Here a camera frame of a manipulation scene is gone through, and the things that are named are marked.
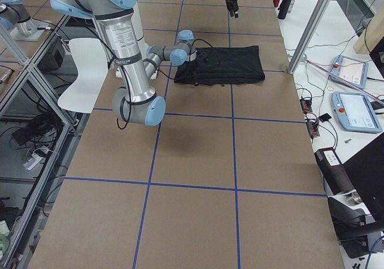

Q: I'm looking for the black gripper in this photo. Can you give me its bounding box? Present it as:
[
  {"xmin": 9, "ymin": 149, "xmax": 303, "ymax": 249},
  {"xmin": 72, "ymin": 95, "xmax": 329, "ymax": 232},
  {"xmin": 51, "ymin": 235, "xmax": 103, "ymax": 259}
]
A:
[
  {"xmin": 225, "ymin": 0, "xmax": 239, "ymax": 18},
  {"xmin": 186, "ymin": 59, "xmax": 198, "ymax": 77}
]

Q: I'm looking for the black t-shirt with logo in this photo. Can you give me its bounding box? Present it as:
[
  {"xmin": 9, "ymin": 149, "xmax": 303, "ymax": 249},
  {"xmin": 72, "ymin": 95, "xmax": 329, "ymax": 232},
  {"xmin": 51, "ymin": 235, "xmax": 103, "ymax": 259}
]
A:
[{"xmin": 174, "ymin": 45, "xmax": 265, "ymax": 86}]

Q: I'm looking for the black water bottle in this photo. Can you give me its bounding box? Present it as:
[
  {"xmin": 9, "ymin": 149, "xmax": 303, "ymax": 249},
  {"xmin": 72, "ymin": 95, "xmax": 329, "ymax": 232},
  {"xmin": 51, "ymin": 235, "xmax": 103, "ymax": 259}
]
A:
[{"xmin": 277, "ymin": 0, "xmax": 292, "ymax": 20}]

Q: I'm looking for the white chair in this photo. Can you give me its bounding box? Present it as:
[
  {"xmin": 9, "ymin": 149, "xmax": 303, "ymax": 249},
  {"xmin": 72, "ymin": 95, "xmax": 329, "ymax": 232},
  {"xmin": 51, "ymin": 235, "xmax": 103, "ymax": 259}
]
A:
[{"xmin": 58, "ymin": 38, "xmax": 109, "ymax": 113}]

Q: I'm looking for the teach pendant tablet far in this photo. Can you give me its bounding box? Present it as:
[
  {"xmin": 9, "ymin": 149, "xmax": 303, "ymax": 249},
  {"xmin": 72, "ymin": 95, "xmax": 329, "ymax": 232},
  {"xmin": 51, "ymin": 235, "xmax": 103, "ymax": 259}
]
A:
[{"xmin": 330, "ymin": 55, "xmax": 368, "ymax": 89}]

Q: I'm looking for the teach pendant tablet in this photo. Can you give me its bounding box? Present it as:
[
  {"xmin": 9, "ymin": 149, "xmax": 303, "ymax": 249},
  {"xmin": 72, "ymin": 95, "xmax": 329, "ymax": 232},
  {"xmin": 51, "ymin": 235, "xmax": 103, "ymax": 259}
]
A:
[
  {"xmin": 331, "ymin": 92, "xmax": 382, "ymax": 133},
  {"xmin": 330, "ymin": 55, "xmax": 368, "ymax": 89}
]

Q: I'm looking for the teach pendant tablet near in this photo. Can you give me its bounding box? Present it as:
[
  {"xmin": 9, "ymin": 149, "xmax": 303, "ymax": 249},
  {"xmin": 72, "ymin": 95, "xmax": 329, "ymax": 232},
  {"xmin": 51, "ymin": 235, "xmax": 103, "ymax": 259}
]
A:
[{"xmin": 331, "ymin": 92, "xmax": 382, "ymax": 133}]

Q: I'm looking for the black box device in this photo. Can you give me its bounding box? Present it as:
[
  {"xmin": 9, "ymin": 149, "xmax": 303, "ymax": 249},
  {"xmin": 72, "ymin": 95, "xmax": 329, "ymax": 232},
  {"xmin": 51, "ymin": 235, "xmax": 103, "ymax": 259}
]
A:
[{"xmin": 314, "ymin": 147, "xmax": 355, "ymax": 196}]

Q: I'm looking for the metal rod with white ring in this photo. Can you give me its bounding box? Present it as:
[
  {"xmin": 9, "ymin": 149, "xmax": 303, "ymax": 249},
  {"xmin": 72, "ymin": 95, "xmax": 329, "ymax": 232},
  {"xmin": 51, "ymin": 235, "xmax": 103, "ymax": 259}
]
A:
[{"xmin": 304, "ymin": 59, "xmax": 384, "ymax": 105}]

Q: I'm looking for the aluminium frame post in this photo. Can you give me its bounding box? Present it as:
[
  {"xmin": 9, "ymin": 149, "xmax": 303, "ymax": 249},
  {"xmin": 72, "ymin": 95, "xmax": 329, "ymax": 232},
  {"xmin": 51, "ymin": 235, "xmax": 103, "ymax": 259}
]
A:
[{"xmin": 287, "ymin": 0, "xmax": 331, "ymax": 74}]

